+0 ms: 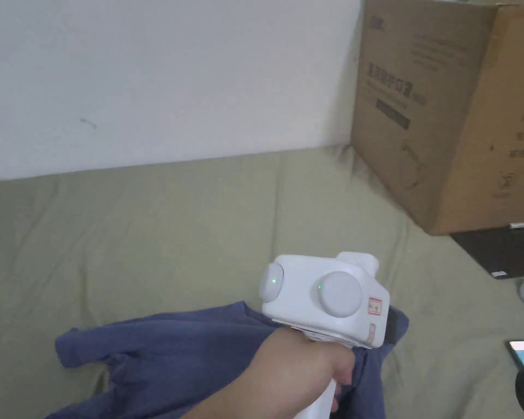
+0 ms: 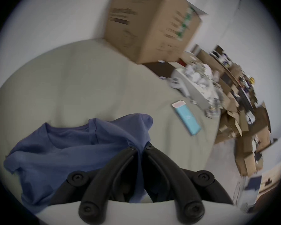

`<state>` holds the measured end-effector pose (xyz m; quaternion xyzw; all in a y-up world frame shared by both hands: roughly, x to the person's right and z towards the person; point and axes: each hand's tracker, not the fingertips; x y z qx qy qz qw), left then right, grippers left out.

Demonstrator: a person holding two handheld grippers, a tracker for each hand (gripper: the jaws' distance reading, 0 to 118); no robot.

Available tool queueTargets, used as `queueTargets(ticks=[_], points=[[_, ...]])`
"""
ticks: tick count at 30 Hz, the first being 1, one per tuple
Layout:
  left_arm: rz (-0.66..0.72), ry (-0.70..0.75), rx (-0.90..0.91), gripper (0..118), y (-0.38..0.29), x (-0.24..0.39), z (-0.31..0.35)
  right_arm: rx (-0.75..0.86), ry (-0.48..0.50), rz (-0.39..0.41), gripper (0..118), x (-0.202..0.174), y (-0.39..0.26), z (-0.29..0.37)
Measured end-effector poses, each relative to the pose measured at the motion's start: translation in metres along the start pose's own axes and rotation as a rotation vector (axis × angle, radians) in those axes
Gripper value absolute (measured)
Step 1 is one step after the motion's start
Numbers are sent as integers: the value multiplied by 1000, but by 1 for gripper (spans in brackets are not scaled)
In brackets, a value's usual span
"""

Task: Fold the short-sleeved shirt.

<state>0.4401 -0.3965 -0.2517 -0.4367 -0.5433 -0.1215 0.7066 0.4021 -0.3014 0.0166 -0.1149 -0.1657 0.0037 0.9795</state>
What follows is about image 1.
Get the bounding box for dark blue shirt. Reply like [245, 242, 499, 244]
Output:
[43, 300, 410, 419]

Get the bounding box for person's left hand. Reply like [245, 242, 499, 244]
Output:
[249, 327, 358, 419]

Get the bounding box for black box with white labels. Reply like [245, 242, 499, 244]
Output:
[449, 222, 524, 281]

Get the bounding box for large brown cardboard carton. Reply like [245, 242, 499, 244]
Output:
[351, 0, 524, 236]

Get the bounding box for bed with pale green sheet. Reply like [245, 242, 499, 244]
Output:
[0, 143, 524, 419]

